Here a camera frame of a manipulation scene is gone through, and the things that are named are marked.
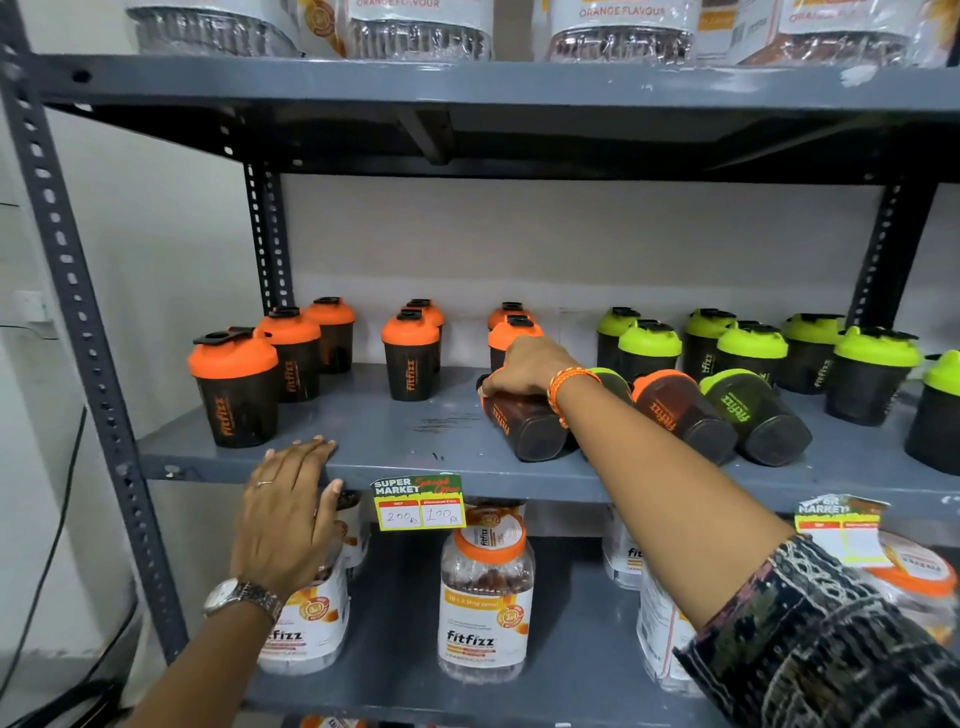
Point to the person's left hand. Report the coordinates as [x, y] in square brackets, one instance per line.
[277, 525]

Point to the person's right hand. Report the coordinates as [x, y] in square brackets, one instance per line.
[536, 364]

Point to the person's left little finger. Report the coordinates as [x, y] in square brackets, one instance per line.
[244, 495]

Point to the person's left thumb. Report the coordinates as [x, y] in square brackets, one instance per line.
[330, 506]

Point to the person's right thumb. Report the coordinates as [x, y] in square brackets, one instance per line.
[492, 385]

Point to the person's left middle finger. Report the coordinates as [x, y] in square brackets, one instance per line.
[294, 465]

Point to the orange lid shaker bottle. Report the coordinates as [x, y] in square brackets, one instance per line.
[529, 431]

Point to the person's right forearm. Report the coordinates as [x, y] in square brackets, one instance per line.
[660, 495]

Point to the person's left forearm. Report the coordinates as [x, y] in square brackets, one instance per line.
[199, 667]

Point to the row of orange lid shakers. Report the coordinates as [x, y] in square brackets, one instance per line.
[238, 405]

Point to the green yellow price tag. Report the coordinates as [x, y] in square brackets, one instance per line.
[418, 502]
[844, 529]

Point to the grey metal shelf rack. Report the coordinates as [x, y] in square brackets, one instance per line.
[420, 439]

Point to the silver wristwatch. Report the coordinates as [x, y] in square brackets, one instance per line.
[244, 594]

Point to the row of green lid shakers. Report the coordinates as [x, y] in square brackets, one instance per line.
[870, 386]

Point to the row of clear labelled jars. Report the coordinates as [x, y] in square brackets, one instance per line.
[622, 30]

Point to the dark patterned sleeve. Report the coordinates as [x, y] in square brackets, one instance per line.
[825, 652]

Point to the white wall socket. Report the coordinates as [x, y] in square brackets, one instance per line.
[31, 307]

